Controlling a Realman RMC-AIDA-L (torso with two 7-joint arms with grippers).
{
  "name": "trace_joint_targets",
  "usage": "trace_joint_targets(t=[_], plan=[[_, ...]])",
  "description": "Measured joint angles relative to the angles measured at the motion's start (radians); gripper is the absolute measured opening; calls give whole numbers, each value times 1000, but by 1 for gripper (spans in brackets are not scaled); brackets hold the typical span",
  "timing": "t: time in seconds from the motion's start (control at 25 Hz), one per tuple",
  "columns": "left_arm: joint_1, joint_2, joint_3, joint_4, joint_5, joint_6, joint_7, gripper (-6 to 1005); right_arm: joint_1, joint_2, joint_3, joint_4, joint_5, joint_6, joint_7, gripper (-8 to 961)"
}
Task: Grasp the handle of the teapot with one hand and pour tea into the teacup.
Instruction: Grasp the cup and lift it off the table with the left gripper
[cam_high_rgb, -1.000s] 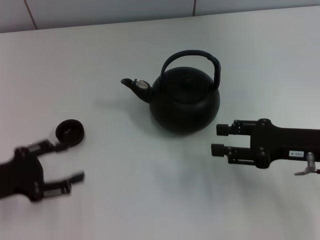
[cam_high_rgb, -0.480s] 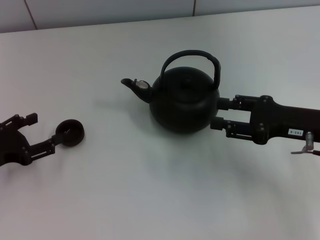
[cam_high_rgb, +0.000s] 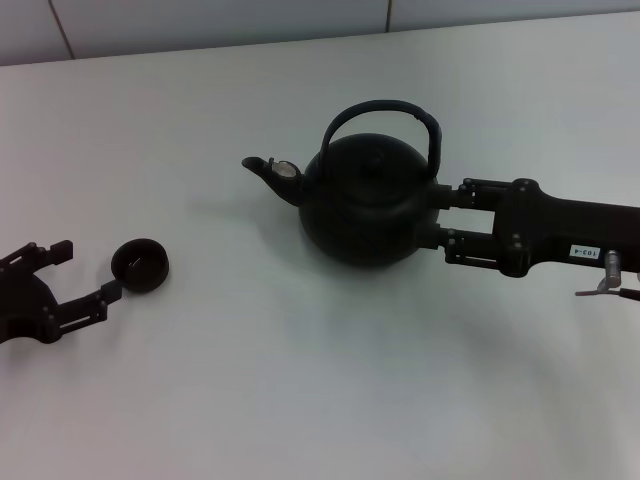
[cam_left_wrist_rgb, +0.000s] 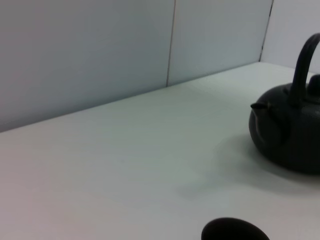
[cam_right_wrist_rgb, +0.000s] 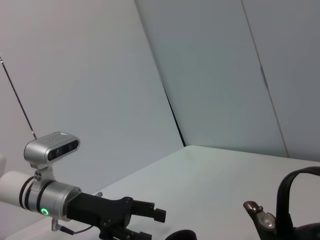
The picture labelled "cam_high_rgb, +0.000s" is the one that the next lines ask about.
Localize small dark teacup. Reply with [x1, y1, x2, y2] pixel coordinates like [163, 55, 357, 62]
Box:
[110, 238, 170, 290]

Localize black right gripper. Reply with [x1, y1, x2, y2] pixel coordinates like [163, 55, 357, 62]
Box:
[433, 177, 640, 279]

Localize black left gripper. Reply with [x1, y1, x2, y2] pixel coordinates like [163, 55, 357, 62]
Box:
[0, 239, 124, 347]

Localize right gripper connector with cable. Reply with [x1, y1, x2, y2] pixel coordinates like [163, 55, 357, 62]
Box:
[574, 249, 640, 302]

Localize black round teapot with handle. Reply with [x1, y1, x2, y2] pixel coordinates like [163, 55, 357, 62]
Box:
[241, 99, 445, 271]

